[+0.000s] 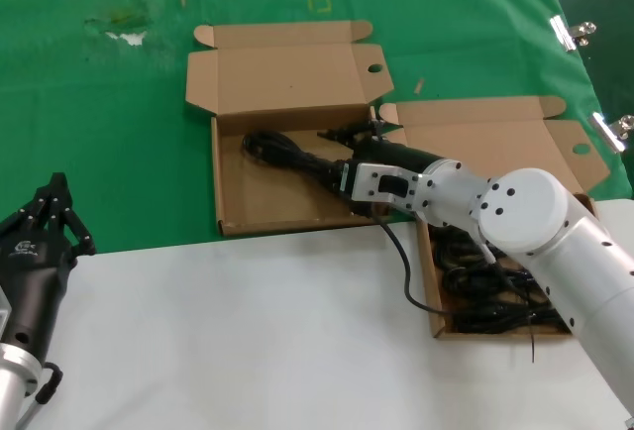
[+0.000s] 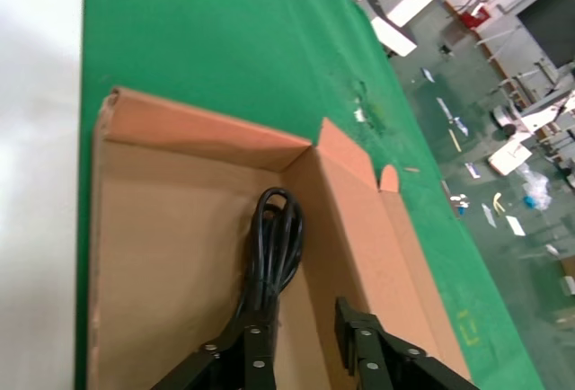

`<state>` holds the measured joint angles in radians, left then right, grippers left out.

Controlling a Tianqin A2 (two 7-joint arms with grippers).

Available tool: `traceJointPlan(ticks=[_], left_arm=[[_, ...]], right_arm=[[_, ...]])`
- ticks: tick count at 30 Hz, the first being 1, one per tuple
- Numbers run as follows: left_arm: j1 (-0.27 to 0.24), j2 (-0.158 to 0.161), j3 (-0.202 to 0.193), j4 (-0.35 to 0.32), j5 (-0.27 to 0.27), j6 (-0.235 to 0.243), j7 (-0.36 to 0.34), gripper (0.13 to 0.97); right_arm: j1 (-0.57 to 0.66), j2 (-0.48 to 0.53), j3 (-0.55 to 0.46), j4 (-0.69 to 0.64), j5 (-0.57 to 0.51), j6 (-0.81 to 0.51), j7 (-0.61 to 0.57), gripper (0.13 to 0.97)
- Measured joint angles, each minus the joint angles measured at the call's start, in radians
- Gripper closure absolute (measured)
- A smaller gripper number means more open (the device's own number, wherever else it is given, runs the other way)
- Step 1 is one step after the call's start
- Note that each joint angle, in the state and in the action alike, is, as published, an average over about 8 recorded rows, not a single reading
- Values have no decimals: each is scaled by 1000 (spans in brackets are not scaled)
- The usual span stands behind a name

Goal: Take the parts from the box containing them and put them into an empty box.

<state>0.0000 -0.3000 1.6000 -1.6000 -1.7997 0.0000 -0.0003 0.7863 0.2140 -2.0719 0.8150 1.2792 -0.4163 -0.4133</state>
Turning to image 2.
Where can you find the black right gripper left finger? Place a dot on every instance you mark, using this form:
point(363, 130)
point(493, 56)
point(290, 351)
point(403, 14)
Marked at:
point(258, 354)

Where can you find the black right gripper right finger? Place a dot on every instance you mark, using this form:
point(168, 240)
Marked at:
point(368, 354)

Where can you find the brown cardboard box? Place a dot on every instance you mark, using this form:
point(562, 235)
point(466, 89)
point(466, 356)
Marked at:
point(179, 228)

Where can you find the large open cardboard box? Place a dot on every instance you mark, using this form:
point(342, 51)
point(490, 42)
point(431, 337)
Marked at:
point(569, 282)

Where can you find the red box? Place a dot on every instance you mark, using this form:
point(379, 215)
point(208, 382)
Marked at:
point(476, 18)

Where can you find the blue white packet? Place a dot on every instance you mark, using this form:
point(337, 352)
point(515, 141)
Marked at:
point(427, 74)
point(459, 126)
point(472, 171)
point(443, 107)
point(489, 215)

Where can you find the small wooden stick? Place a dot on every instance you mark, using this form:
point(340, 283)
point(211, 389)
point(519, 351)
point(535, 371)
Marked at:
point(410, 169)

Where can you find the white paper sheet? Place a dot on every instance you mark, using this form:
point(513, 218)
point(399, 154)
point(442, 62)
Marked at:
point(515, 225)

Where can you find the curved yellow strip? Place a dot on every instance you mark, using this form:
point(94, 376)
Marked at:
point(498, 203)

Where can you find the small white item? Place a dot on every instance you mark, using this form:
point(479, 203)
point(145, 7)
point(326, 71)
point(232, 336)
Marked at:
point(552, 249)

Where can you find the small blue item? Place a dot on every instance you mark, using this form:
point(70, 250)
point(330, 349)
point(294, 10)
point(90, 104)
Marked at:
point(530, 202)

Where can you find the long yellow strip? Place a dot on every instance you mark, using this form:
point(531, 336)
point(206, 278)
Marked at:
point(456, 140)

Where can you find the clear plastic bag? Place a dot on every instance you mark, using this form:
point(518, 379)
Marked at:
point(536, 183)

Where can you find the white carton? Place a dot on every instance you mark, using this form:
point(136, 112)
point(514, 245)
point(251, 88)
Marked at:
point(507, 158)

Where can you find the black floor object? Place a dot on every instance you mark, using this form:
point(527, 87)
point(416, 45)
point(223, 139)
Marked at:
point(445, 48)

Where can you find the green table cloth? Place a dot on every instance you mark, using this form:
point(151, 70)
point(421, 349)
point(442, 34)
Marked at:
point(224, 26)

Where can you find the black screen on stand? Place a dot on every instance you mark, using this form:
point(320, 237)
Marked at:
point(552, 26)

